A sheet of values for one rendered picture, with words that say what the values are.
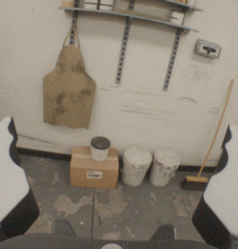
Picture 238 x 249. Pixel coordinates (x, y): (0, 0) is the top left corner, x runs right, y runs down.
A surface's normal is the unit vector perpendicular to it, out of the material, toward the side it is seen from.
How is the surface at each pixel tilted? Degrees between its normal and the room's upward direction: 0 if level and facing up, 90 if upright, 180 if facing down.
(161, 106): 90
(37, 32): 90
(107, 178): 89
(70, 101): 89
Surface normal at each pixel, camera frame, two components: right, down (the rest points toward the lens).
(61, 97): 0.39, 0.48
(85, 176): 0.08, 0.52
